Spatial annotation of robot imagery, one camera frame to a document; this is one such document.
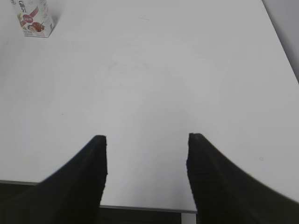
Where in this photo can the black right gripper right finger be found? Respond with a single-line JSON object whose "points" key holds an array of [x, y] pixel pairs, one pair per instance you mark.
{"points": [[225, 194]]}

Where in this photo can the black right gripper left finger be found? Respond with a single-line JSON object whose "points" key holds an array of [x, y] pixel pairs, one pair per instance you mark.
{"points": [[71, 195]]}

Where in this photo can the white yili yogurt bottle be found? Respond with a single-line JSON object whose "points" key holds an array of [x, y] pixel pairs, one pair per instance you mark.
{"points": [[34, 17]]}

